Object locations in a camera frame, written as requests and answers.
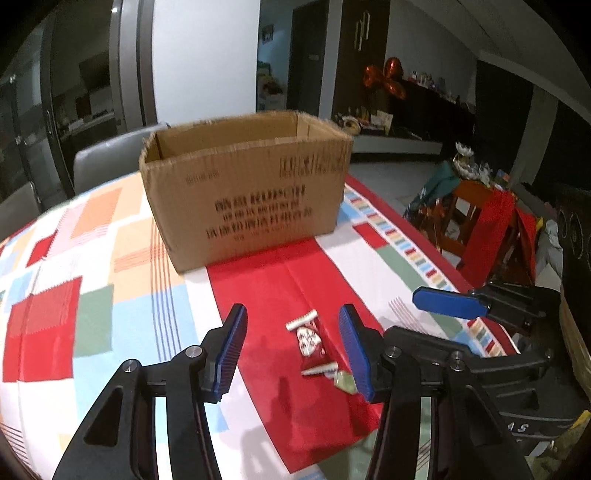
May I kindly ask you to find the red white candy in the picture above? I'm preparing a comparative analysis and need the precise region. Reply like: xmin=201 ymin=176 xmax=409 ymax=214
xmin=285 ymin=309 xmax=341 ymax=378

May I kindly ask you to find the red foil balloon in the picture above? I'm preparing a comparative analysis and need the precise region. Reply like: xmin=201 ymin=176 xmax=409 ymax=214
xmin=361 ymin=56 xmax=410 ymax=101

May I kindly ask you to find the white low bench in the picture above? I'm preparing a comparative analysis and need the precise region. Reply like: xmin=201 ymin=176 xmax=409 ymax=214
xmin=352 ymin=133 xmax=443 ymax=156

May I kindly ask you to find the colourful patchwork tablecloth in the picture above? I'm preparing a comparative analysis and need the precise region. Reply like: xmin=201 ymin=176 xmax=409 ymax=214
xmin=0 ymin=173 xmax=523 ymax=480

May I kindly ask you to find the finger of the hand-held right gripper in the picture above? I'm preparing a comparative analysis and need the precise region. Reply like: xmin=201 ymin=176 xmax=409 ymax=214
xmin=385 ymin=325 xmax=475 ymax=360
xmin=412 ymin=279 xmax=546 ymax=337

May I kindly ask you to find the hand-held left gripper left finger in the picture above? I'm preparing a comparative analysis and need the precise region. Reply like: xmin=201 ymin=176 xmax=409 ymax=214
xmin=52 ymin=303 xmax=249 ymax=480

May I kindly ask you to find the green candy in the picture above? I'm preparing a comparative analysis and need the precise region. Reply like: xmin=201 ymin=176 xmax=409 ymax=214
xmin=331 ymin=368 xmax=359 ymax=396

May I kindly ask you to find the green cloth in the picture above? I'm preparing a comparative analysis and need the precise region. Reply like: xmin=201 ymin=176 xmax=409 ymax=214
xmin=403 ymin=161 xmax=463 ymax=219

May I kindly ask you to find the dark loudspeaker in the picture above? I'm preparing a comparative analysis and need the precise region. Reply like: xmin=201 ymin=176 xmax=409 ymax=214
xmin=555 ymin=184 xmax=591 ymax=280

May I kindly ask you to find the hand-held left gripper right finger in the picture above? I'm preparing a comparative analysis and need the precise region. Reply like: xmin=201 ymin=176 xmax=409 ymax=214
xmin=338 ymin=304 xmax=527 ymax=480

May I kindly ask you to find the dark sideboard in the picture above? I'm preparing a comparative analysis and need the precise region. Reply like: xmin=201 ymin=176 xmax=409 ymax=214
xmin=396 ymin=78 xmax=477 ymax=140

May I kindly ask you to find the white flower ornament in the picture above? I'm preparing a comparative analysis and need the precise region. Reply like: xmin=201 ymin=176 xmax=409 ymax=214
xmin=454 ymin=141 xmax=492 ymax=182

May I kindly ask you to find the brown cardboard box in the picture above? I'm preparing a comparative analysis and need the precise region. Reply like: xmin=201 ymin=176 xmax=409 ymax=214
xmin=139 ymin=109 xmax=354 ymax=274

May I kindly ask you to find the grey upholstered chair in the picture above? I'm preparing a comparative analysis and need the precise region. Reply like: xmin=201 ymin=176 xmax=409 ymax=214
xmin=0 ymin=181 xmax=41 ymax=241
xmin=73 ymin=122 xmax=172 ymax=198

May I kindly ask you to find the dark door with handles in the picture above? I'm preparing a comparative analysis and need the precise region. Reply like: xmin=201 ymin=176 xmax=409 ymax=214
xmin=331 ymin=0 xmax=392 ymax=121

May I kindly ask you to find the red cloth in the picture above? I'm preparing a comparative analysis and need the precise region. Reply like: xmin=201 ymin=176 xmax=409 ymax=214
xmin=464 ymin=190 xmax=540 ymax=291

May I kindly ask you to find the wooden chair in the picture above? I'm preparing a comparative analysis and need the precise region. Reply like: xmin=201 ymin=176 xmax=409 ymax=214
xmin=438 ymin=179 xmax=539 ymax=289

